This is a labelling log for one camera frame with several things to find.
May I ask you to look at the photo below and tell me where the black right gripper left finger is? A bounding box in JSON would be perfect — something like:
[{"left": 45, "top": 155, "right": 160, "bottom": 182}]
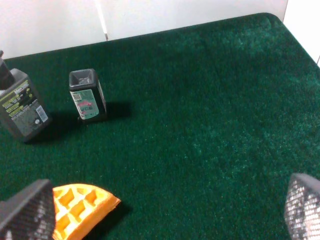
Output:
[{"left": 0, "top": 179, "right": 56, "bottom": 240}]

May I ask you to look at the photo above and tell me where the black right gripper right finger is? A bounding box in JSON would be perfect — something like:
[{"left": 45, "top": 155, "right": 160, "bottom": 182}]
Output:
[{"left": 284, "top": 173, "right": 320, "bottom": 240}]

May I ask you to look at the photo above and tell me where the small black box bottle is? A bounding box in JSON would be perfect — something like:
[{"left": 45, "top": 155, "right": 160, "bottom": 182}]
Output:
[{"left": 69, "top": 68, "right": 107, "bottom": 123}]

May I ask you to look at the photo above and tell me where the orange waffle toy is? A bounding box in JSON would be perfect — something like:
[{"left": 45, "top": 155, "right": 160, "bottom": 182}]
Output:
[{"left": 52, "top": 183, "right": 121, "bottom": 240}]

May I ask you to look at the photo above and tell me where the grey bottle black cap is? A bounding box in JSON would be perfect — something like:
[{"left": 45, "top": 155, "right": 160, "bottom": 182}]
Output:
[{"left": 0, "top": 59, "right": 52, "bottom": 143}]

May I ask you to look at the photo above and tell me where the green carpet mat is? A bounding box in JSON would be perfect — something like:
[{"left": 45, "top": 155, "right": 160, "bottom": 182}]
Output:
[{"left": 0, "top": 13, "right": 320, "bottom": 240}]

